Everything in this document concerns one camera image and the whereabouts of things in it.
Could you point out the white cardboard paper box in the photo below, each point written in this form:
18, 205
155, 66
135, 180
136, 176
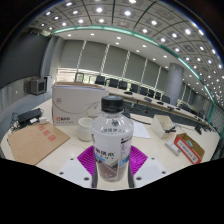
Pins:
75, 103

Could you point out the ceiling lights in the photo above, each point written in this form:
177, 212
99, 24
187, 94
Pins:
128, 13

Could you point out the small white power adapter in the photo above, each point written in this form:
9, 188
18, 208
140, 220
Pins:
43, 120

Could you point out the small white remote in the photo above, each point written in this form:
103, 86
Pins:
172, 147

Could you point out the small black tool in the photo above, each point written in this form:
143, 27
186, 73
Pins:
170, 129

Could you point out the white paper sheet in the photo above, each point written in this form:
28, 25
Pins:
141, 130

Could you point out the small open beige box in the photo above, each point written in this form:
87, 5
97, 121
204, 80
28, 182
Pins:
159, 128

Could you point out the open red-sided cardboard box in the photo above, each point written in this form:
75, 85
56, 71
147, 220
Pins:
185, 150

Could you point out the grey box monitor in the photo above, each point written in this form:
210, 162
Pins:
37, 86

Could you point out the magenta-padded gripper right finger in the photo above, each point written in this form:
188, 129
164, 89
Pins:
150, 170

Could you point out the white cup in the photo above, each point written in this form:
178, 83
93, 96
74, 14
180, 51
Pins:
84, 130

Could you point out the row of black chairs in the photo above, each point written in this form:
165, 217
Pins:
133, 87

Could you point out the black power brick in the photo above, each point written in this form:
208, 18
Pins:
29, 116

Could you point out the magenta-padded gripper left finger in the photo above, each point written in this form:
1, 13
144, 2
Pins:
75, 170

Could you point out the brown paper envelope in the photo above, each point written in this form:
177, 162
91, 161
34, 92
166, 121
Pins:
35, 143

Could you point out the clear black-capped water bottle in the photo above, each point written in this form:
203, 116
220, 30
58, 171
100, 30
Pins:
111, 140

